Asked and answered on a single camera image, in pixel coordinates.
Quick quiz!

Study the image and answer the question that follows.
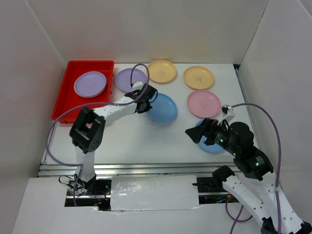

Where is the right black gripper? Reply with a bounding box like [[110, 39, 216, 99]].
[[184, 116, 238, 155]]

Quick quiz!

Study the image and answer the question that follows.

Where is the blue plate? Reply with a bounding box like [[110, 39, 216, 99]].
[[147, 93, 178, 123], [196, 119, 227, 155]]

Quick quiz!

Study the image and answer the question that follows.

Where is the purple plate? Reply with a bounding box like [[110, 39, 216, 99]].
[[74, 71, 107, 98], [115, 68, 147, 93]]

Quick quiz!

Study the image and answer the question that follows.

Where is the cream plate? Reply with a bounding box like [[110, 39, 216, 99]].
[[74, 84, 106, 98]]

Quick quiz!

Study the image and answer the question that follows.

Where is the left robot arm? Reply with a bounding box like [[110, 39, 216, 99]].
[[70, 82, 158, 195]]

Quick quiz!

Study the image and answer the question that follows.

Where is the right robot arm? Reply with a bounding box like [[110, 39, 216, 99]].
[[185, 118, 312, 234]]

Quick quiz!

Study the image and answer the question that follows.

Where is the red plastic bin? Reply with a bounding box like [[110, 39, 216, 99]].
[[51, 60, 114, 120]]

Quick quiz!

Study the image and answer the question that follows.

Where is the pink plate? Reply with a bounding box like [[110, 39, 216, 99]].
[[187, 90, 221, 118]]

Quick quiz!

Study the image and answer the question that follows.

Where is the yellow plate back centre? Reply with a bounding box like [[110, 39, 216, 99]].
[[148, 60, 177, 83]]

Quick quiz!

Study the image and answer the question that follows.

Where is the yellow plate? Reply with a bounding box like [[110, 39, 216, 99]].
[[148, 60, 177, 83], [183, 66, 215, 90]]

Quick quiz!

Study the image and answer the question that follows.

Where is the yellow plate back right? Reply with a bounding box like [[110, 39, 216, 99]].
[[183, 66, 215, 90]]

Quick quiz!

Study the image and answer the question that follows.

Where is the white taped cover panel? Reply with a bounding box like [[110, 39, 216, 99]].
[[110, 175, 199, 211]]

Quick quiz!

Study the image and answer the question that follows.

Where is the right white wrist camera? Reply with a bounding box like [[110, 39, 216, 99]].
[[218, 105, 235, 125]]

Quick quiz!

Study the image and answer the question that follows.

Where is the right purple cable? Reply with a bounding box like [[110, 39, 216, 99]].
[[224, 103, 282, 234]]

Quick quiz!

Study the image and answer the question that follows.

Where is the purple cable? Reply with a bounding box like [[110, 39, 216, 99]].
[[45, 63, 150, 207], [224, 103, 282, 234]]

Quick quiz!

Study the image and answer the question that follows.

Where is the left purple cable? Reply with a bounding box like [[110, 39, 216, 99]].
[[45, 63, 150, 207]]

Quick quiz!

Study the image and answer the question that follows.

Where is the aluminium rail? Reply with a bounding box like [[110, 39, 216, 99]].
[[37, 162, 238, 177]]

